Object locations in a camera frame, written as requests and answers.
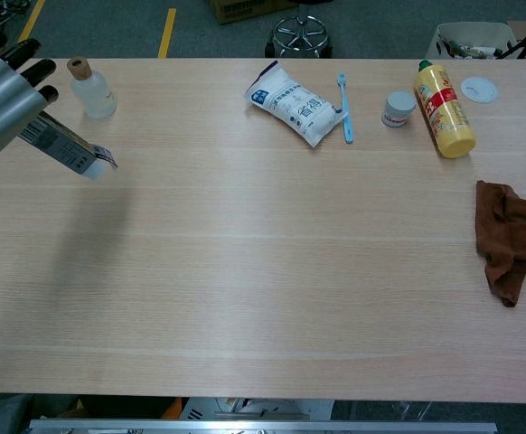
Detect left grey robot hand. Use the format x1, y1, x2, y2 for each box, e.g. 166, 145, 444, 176
0, 38, 60, 165

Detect small grey cardboard box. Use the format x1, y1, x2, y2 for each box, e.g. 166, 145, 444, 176
17, 111, 119, 181

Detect clear bottle with cork cap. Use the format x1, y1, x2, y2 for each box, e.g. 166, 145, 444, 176
66, 56, 118, 120

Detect yellow dish soap bottle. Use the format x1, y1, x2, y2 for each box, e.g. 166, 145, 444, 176
414, 59, 477, 159

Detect brown cardboard box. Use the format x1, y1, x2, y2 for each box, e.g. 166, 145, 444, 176
204, 0, 300, 25

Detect white powder bag blue print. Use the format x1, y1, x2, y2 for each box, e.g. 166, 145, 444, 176
243, 60, 343, 148

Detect chrome stool base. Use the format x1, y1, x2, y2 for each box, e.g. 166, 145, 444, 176
265, 0, 334, 59

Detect light blue toothbrush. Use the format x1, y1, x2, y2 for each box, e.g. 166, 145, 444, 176
337, 72, 354, 145

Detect small white jar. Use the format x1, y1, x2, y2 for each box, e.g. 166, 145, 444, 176
380, 90, 418, 129

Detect white open storage box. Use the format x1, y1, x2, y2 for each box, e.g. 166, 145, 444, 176
425, 21, 520, 60

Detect brown cloth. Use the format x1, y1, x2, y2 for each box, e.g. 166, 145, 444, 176
474, 180, 526, 308

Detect aluminium profile rail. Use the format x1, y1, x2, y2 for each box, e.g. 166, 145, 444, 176
27, 419, 498, 434

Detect white round cable grommet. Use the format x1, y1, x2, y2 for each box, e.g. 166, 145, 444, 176
460, 76, 499, 104

